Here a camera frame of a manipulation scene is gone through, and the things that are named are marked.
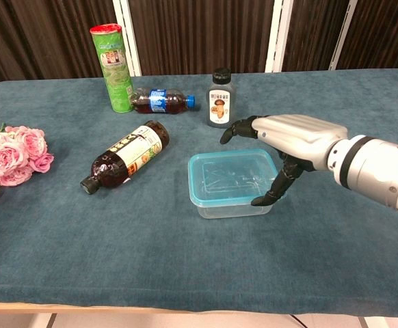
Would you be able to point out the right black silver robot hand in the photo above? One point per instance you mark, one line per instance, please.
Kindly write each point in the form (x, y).
(298, 135)

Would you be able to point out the blue plastic lid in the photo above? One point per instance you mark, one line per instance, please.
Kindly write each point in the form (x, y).
(226, 177)

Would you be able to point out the clear plastic food container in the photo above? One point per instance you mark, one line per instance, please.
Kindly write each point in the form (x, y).
(229, 212)

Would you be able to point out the green chips can red lid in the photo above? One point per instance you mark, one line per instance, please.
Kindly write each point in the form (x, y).
(115, 75)

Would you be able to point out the grey mushroom sauce bottle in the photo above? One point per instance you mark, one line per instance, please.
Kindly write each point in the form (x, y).
(221, 102)

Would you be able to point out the dark brown partition screen panel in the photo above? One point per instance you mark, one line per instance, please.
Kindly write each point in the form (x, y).
(312, 34)
(48, 37)
(199, 34)
(380, 34)

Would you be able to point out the cola bottle blue label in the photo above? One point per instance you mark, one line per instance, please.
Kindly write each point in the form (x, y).
(161, 100)

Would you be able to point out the dark tea bottle white label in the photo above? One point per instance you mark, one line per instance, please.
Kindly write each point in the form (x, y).
(130, 155)

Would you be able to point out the teal table cloth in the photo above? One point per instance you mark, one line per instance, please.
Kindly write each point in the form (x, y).
(151, 246)

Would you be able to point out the pink rose bouquet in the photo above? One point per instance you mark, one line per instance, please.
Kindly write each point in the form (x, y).
(11, 153)

